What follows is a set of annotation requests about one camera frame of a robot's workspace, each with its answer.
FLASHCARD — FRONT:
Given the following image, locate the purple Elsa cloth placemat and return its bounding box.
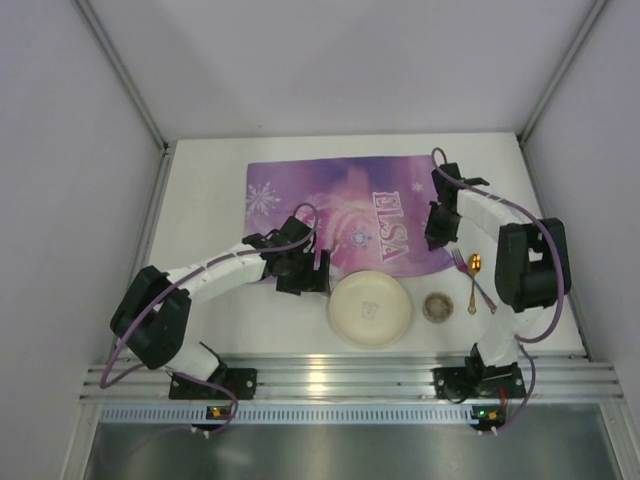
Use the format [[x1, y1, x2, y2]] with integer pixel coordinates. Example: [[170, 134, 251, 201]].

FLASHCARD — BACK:
[[244, 155, 453, 278]]

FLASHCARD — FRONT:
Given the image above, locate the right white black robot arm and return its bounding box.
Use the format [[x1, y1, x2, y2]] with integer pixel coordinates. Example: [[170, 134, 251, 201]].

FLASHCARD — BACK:
[[424, 163, 572, 384]]

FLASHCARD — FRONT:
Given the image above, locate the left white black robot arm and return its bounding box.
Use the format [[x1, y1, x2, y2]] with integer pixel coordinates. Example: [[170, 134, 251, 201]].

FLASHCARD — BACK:
[[107, 216, 331, 386]]

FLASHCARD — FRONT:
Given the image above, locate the iridescent metal fork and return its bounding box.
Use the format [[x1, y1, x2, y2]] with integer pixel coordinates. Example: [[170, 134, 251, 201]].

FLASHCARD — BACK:
[[451, 248, 497, 315]]

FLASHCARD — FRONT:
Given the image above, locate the gold metal spoon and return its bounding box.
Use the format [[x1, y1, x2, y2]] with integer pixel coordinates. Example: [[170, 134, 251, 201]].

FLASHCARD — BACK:
[[467, 253, 482, 315]]

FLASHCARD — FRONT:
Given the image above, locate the cream round plate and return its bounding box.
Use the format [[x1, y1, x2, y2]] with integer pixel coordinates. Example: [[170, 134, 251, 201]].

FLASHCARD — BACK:
[[327, 270, 413, 349]]

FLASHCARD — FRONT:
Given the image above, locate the small glass cup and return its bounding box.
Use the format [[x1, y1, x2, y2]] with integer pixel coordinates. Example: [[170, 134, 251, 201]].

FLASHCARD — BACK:
[[422, 292, 454, 324]]

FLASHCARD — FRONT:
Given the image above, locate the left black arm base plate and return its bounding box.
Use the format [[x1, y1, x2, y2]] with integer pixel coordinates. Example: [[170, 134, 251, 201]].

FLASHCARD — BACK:
[[168, 367, 258, 400]]

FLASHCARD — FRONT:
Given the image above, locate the white slotted cable duct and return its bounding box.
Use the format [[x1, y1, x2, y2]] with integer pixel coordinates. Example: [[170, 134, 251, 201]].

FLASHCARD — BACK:
[[100, 402, 504, 425]]

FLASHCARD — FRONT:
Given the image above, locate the right aluminium corner post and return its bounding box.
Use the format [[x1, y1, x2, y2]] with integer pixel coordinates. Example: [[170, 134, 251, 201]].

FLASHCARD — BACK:
[[516, 0, 611, 149]]

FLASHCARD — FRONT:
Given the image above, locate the aluminium corner post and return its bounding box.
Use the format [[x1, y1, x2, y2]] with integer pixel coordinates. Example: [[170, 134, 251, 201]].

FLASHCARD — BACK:
[[74, 0, 171, 147], [516, 0, 611, 149]]

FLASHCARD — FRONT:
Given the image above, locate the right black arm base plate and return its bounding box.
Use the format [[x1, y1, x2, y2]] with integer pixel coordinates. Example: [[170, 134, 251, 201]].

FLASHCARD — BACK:
[[433, 363, 526, 404]]

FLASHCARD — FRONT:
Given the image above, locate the left aluminium corner post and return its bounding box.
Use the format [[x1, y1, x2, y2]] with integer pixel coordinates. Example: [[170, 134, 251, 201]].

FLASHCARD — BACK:
[[74, 0, 171, 147]]

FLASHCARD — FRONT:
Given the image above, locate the aluminium mounting rail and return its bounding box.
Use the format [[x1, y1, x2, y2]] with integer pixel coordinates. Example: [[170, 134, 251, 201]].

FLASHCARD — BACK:
[[80, 354, 624, 403]]

